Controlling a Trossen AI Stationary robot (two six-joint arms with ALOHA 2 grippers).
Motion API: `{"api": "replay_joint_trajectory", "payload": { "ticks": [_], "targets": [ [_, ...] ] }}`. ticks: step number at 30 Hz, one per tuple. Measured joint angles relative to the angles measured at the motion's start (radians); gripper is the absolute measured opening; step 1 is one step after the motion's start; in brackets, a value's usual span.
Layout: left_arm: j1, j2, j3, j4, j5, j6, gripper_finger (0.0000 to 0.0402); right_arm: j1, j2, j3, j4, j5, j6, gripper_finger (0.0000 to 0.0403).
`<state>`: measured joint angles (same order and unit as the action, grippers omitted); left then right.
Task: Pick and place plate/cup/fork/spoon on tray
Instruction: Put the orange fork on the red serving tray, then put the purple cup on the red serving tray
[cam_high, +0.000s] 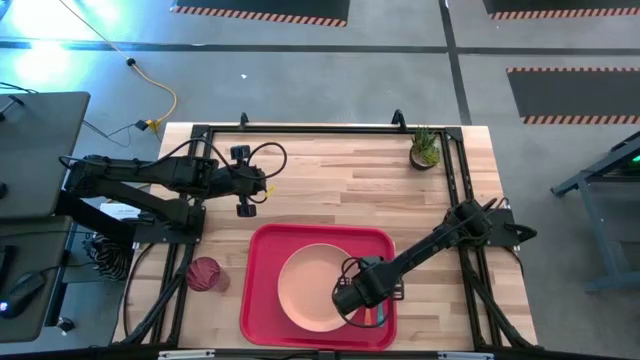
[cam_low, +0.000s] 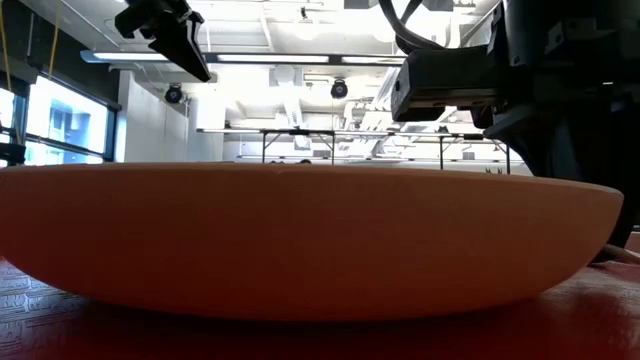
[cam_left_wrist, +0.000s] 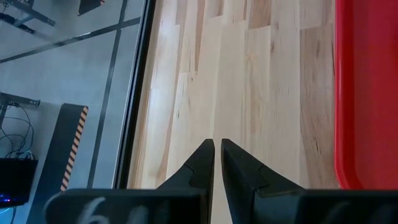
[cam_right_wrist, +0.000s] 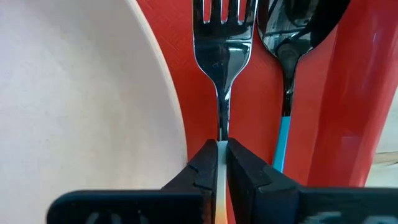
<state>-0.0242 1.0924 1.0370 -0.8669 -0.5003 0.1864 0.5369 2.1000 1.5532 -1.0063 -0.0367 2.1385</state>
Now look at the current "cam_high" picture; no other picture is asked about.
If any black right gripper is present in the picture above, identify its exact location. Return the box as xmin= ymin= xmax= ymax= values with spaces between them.
xmin=331 ymin=271 xmax=406 ymax=317

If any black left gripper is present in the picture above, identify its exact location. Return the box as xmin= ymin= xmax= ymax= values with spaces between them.
xmin=213 ymin=144 xmax=269 ymax=219

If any orange round plate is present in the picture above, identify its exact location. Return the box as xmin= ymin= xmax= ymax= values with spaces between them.
xmin=277 ymin=242 xmax=371 ymax=334

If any red translucent cup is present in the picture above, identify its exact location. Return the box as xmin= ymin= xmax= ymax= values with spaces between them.
xmin=185 ymin=256 xmax=232 ymax=294

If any red plastic tray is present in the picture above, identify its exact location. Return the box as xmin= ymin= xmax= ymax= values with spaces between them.
xmin=239 ymin=223 xmax=399 ymax=351

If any white paper label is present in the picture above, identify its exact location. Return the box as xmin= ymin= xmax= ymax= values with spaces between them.
xmin=99 ymin=202 xmax=142 ymax=221

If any succulent plant in dark pot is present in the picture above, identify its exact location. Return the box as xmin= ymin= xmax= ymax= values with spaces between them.
xmin=408 ymin=125 xmax=443 ymax=172

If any black hazard-striped floor mat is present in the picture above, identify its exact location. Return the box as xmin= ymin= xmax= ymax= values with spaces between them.
xmin=506 ymin=67 xmax=640 ymax=125
xmin=482 ymin=0 xmax=640 ymax=21
xmin=172 ymin=0 xmax=351 ymax=28

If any black front crossbeam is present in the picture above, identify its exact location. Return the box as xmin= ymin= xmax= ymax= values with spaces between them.
xmin=0 ymin=343 xmax=640 ymax=360

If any dark grey desk surface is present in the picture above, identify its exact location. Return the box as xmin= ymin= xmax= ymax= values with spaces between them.
xmin=0 ymin=214 xmax=74 ymax=344

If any black computer mouse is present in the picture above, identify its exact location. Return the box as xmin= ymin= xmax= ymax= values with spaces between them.
xmin=0 ymin=271 xmax=47 ymax=320

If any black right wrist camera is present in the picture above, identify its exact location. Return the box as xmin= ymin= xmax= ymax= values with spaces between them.
xmin=357 ymin=255 xmax=385 ymax=277

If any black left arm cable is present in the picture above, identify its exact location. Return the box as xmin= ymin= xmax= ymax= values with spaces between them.
xmin=139 ymin=137 xmax=289 ymax=182

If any black aluminium table frame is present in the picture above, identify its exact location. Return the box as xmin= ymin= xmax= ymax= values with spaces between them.
xmin=112 ymin=108 xmax=539 ymax=351

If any yellow extension cable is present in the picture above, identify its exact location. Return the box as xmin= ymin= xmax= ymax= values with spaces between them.
xmin=57 ymin=0 xmax=179 ymax=134

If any black power cable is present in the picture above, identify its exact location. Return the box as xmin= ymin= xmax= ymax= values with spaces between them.
xmin=82 ymin=118 xmax=151 ymax=149

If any silver bracket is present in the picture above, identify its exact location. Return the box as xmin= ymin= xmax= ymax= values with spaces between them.
xmin=158 ymin=349 xmax=216 ymax=360
xmin=437 ymin=351 xmax=495 ymax=360

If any black white coiled cable bundle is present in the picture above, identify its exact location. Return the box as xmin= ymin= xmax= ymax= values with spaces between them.
xmin=82 ymin=233 xmax=134 ymax=282

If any grey metal table frame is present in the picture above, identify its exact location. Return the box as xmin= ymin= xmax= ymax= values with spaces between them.
xmin=549 ymin=130 xmax=640 ymax=294

